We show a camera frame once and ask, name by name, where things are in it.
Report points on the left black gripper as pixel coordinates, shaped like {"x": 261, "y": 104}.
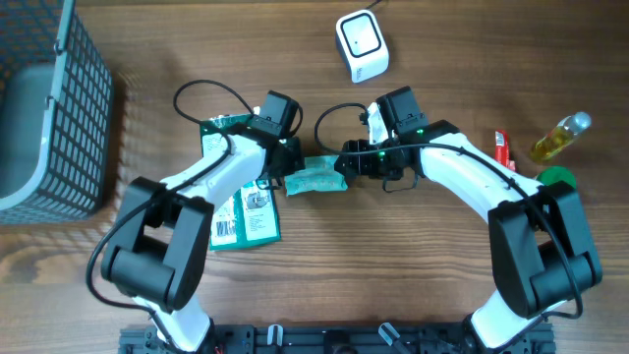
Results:
{"x": 293, "y": 155}

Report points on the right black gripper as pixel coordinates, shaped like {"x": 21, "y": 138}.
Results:
{"x": 356, "y": 153}

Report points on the mint green sachet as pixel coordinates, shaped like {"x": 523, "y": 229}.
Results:
{"x": 319, "y": 175}

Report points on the green snack packet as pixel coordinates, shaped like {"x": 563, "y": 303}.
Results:
{"x": 247, "y": 219}

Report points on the red Nescafe stick sachet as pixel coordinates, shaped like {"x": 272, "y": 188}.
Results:
{"x": 502, "y": 150}

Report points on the green lid jar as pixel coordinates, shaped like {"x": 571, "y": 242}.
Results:
{"x": 555, "y": 174}

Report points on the yellow Vim liquid bottle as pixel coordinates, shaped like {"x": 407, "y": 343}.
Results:
{"x": 566, "y": 132}

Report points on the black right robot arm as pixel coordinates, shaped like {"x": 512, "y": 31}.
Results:
{"x": 541, "y": 246}

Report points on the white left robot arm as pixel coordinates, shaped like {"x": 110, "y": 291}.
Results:
{"x": 156, "y": 250}

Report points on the white barcode scanner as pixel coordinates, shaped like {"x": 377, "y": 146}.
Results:
{"x": 361, "y": 45}

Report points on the grey plastic mesh basket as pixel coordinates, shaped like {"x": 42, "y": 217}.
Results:
{"x": 56, "y": 107}

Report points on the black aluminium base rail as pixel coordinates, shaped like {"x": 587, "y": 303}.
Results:
{"x": 319, "y": 339}

